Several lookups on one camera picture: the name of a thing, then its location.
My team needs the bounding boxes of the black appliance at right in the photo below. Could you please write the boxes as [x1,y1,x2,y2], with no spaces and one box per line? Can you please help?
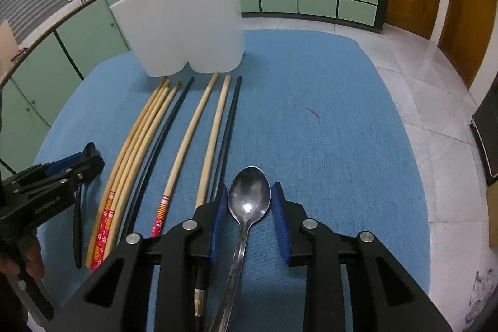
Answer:
[471,80,498,185]

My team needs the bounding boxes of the green lower kitchen cabinets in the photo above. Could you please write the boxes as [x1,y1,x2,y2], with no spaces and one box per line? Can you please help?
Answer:
[1,0,388,177]

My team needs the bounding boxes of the blue table mat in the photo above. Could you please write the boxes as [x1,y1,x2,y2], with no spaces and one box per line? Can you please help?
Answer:
[35,30,430,331]

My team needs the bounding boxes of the white plastic utensil holder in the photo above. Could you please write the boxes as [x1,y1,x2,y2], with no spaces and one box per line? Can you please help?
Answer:
[110,0,245,77]

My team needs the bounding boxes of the plain bamboo chopstick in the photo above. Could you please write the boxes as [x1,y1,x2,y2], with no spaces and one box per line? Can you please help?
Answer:
[93,81,181,269]

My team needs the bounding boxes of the bamboo chopstick red end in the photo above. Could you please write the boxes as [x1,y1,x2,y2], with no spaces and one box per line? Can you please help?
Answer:
[85,77,170,270]
[195,75,231,208]
[150,72,219,237]
[84,75,169,267]

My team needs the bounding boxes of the person's left hand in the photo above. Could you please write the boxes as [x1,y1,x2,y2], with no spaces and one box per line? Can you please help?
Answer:
[0,229,45,281]

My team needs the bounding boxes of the steel spoon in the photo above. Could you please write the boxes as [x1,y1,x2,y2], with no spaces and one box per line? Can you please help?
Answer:
[209,166,271,331]

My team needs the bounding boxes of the brown cardboard board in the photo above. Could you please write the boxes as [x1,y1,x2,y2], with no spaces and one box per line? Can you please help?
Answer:
[0,20,19,76]

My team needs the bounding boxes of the black chopstick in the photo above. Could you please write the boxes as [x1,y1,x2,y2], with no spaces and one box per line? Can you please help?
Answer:
[191,76,242,324]
[119,77,194,242]

